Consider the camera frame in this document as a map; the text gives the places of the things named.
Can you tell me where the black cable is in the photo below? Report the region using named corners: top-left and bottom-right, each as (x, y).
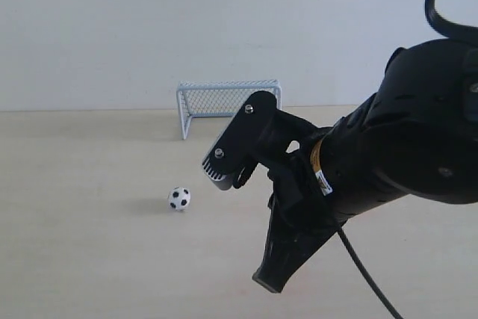
top-left (337, 0), bottom-right (478, 319)

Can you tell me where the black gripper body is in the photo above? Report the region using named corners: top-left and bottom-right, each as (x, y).
top-left (264, 111), bottom-right (337, 237)

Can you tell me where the small white goal with net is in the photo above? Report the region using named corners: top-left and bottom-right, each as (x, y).
top-left (176, 79), bottom-right (282, 140)

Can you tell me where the small black white soccer ball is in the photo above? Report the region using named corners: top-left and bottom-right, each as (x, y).
top-left (168, 187), bottom-right (191, 211)

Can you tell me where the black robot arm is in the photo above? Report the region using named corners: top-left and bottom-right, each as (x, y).
top-left (252, 39), bottom-right (477, 293)

